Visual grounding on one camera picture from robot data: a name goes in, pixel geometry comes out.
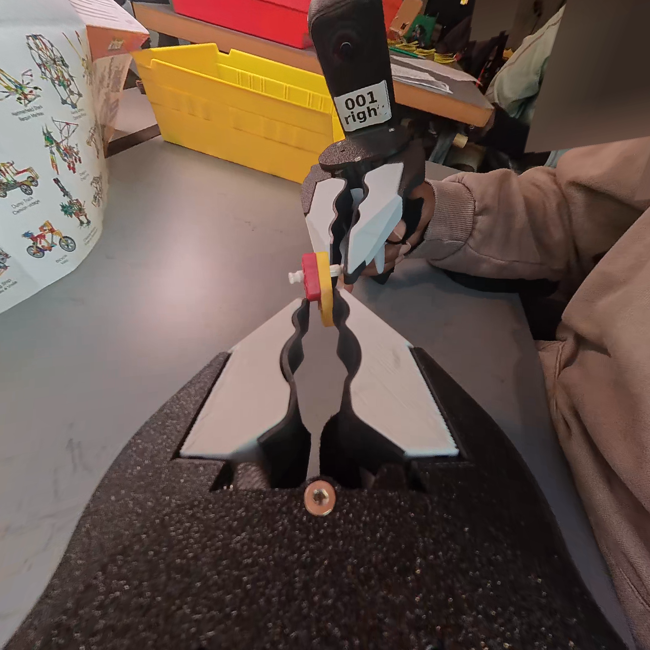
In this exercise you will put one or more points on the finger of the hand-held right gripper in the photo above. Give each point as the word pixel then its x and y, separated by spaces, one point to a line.
pixel 321 213
pixel 381 213

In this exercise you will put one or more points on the printed instruction sheet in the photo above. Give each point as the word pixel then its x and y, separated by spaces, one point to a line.
pixel 40 152

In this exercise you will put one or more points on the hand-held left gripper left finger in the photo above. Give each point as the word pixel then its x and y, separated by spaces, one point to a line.
pixel 238 401

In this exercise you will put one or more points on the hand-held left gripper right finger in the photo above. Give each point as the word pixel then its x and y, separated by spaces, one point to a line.
pixel 401 401

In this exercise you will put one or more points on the person's right hand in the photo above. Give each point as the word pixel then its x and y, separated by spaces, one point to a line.
pixel 401 259

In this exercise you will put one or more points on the printed toy set box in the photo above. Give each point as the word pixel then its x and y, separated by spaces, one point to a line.
pixel 111 35

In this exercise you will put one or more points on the tan cardboard piece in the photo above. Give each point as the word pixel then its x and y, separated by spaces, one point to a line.
pixel 404 20

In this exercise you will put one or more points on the person's right forearm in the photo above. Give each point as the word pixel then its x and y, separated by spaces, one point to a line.
pixel 508 218

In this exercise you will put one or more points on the red and yellow connector stack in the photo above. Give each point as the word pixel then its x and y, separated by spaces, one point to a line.
pixel 312 277

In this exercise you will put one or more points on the red plastic bin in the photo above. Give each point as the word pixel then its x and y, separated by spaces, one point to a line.
pixel 243 20

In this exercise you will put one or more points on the person's beige sweatshirt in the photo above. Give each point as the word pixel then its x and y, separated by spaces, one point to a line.
pixel 604 406

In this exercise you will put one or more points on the white plastic rod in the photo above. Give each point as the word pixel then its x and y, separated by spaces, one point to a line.
pixel 294 277

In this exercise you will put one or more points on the nested yellow plastic bins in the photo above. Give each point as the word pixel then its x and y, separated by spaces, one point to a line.
pixel 228 111

